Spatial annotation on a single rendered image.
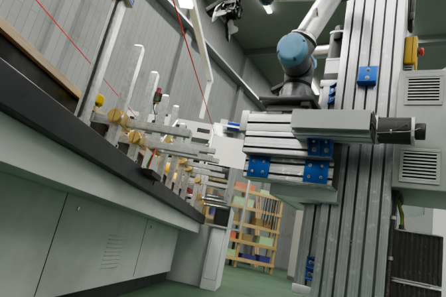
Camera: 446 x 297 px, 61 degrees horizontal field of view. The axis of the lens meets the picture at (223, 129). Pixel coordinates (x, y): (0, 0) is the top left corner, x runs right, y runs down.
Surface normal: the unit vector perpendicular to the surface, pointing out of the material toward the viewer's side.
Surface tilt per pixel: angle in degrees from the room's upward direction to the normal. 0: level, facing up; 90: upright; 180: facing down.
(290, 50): 97
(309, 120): 90
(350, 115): 90
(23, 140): 90
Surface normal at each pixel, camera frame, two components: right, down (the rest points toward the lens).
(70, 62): 0.87, 0.04
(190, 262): -0.07, -0.31
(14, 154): 0.98, 0.17
